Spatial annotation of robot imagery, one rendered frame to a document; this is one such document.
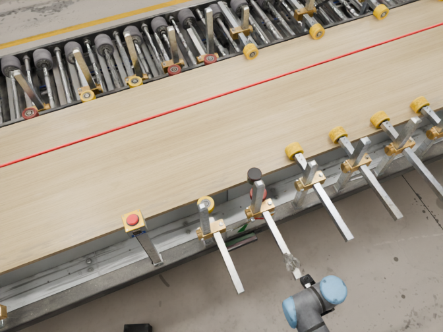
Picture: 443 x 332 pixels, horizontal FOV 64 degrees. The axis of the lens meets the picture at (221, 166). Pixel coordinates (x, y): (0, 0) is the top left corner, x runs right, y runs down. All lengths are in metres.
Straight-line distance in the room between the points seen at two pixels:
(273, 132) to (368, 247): 1.20
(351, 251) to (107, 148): 1.74
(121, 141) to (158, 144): 0.20
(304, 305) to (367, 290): 1.39
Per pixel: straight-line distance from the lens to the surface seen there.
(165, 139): 1.87
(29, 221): 1.86
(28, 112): 2.22
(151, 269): 1.80
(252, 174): 1.46
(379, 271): 2.68
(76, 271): 1.99
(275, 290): 2.47
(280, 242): 1.65
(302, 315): 1.25
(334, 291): 1.28
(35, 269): 2.02
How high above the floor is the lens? 2.41
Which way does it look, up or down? 59 degrees down
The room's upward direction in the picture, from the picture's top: 2 degrees counter-clockwise
